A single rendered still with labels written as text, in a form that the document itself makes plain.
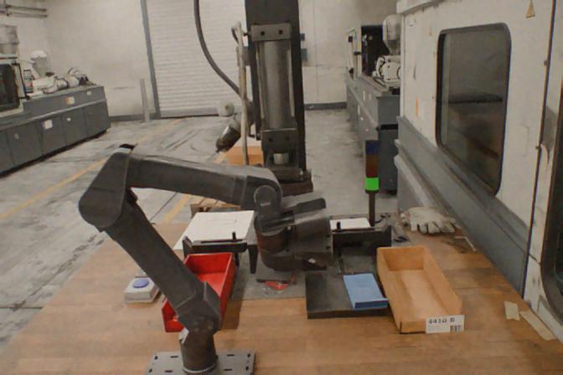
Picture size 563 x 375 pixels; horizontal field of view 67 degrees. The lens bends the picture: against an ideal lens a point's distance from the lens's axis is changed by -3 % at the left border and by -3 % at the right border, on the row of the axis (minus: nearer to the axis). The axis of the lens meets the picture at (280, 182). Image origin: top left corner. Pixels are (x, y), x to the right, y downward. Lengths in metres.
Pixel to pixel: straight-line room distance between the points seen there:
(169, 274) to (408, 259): 0.62
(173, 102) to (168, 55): 1.09
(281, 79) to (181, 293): 0.53
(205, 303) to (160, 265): 0.10
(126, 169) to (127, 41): 10.55
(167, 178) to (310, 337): 0.44
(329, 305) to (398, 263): 0.24
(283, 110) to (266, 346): 0.52
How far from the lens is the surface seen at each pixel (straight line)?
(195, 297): 0.77
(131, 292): 1.12
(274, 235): 0.72
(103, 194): 0.69
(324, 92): 10.30
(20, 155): 7.52
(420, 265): 1.16
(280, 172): 1.04
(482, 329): 0.99
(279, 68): 1.02
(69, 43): 11.88
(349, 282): 1.06
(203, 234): 1.43
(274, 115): 1.03
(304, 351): 0.89
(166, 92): 10.88
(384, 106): 4.13
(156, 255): 0.74
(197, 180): 0.69
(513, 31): 1.35
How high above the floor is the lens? 1.46
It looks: 17 degrees down
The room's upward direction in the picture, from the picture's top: 4 degrees counter-clockwise
